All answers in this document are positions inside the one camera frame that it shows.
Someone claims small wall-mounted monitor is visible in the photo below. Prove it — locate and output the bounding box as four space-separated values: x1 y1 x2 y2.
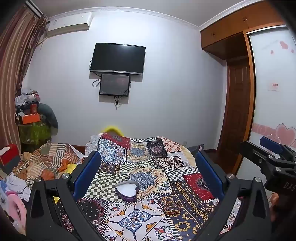
99 73 131 97

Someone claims yellow blanket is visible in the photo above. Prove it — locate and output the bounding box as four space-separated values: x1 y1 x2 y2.
53 163 78 204

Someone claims orange box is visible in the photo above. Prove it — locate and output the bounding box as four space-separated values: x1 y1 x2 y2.
21 113 42 125

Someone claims pink cloth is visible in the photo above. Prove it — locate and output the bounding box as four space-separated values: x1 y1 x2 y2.
4 189 26 235

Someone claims orange striped blanket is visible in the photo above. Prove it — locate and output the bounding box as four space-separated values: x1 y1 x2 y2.
13 141 85 189

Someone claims red box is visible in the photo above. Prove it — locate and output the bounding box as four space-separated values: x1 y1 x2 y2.
0 143 20 167

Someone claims white cloth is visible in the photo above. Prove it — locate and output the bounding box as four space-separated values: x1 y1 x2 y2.
0 173 31 200

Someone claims patchwork patterned blanket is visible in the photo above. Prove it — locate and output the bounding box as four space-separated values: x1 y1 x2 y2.
55 132 246 241

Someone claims red braided cord bracelet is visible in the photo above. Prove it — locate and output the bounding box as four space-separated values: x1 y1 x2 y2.
162 199 179 209

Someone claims wall-mounted black television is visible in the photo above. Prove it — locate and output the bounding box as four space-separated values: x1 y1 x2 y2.
89 43 146 76

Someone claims person's right hand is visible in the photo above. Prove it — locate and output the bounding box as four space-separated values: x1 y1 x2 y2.
270 193 281 222

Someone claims yellow pillow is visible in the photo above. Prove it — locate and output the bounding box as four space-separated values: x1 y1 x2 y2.
102 125 125 136

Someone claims brown striped curtain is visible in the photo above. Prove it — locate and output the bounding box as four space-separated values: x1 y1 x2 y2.
0 2 49 154

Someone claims white label sticker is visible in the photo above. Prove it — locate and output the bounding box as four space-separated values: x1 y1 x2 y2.
268 81 281 92

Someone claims dark patterned pillow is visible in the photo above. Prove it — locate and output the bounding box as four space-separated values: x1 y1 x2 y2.
187 144 205 154

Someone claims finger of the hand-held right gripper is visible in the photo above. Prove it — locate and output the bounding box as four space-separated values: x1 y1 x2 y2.
239 140 278 172
259 136 296 161

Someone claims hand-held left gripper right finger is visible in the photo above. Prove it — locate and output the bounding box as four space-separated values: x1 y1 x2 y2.
195 150 273 241

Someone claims wooden overhead cabinet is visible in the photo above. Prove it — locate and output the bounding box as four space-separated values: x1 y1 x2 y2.
200 0 292 60

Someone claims purple heart-shaped jewelry box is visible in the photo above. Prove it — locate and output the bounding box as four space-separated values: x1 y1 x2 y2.
115 180 140 204

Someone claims pile of mixed clutter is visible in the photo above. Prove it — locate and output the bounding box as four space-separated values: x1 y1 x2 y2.
14 89 41 116

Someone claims white air conditioner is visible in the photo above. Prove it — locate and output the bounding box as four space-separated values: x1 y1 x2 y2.
46 12 93 38

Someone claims white heart-print sliding door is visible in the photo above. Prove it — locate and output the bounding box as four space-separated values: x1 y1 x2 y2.
235 26 296 183

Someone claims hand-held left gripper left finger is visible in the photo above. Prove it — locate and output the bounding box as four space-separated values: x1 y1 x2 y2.
25 150 105 241

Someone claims brown wooden door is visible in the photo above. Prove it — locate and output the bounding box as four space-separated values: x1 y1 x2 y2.
216 60 252 178

